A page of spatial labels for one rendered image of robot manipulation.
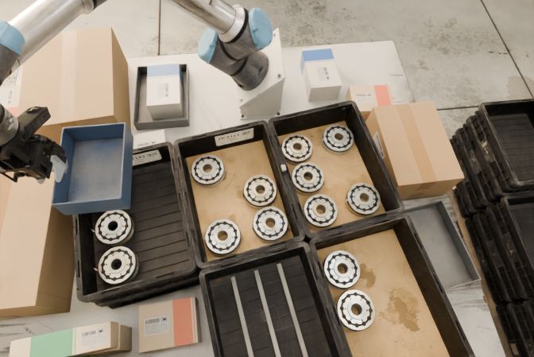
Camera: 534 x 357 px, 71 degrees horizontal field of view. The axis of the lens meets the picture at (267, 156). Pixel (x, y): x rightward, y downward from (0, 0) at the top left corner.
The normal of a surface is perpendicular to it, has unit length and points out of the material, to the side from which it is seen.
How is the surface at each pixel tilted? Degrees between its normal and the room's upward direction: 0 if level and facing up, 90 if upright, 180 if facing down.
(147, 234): 0
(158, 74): 0
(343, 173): 0
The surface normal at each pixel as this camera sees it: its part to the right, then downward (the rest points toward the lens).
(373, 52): 0.03, -0.45
